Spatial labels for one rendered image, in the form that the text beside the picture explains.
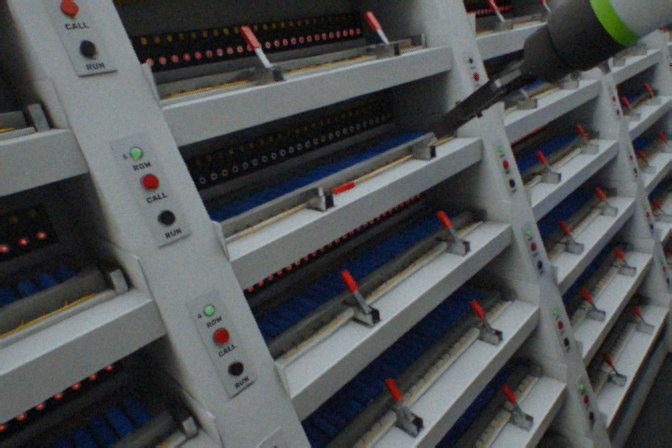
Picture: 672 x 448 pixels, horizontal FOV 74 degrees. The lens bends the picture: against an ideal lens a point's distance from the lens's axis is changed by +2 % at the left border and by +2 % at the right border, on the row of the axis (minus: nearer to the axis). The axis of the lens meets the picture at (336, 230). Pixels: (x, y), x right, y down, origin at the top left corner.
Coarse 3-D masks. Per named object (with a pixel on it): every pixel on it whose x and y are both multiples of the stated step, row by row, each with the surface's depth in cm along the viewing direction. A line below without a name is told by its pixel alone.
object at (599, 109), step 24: (528, 0) 137; (552, 0) 133; (600, 96) 134; (552, 120) 146; (576, 120) 141; (600, 120) 136; (624, 120) 140; (600, 168) 141; (624, 168) 136; (648, 288) 145
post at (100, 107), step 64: (0, 0) 45; (0, 64) 57; (64, 64) 45; (128, 64) 49; (128, 128) 48; (64, 192) 59; (128, 192) 47; (192, 192) 51; (192, 256) 50; (192, 320) 49; (192, 384) 50; (256, 384) 53
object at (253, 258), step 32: (384, 128) 97; (416, 128) 100; (480, 128) 89; (288, 160) 80; (416, 160) 81; (448, 160) 82; (224, 192) 72; (352, 192) 70; (384, 192) 71; (416, 192) 77; (288, 224) 61; (320, 224) 62; (352, 224) 67; (256, 256) 56; (288, 256) 59
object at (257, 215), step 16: (432, 144) 89; (368, 160) 77; (384, 160) 79; (336, 176) 71; (352, 176) 74; (368, 176) 74; (304, 192) 67; (256, 208) 62; (272, 208) 63; (288, 208) 65; (224, 224) 58; (240, 224) 60; (256, 224) 62
